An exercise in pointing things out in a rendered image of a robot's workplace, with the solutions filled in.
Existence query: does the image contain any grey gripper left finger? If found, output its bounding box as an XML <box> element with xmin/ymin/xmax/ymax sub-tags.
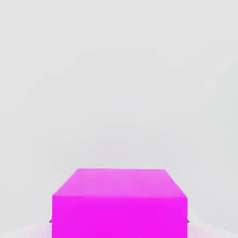
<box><xmin>22</xmin><ymin>218</ymin><xmax>53</xmax><ymax>238</ymax></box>

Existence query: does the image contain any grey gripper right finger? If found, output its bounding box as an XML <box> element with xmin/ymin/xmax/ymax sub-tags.
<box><xmin>187</xmin><ymin>218</ymin><xmax>218</xmax><ymax>238</ymax></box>

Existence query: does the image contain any small magenta cube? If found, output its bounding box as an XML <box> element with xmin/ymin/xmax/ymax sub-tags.
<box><xmin>52</xmin><ymin>168</ymin><xmax>188</xmax><ymax>238</ymax></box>

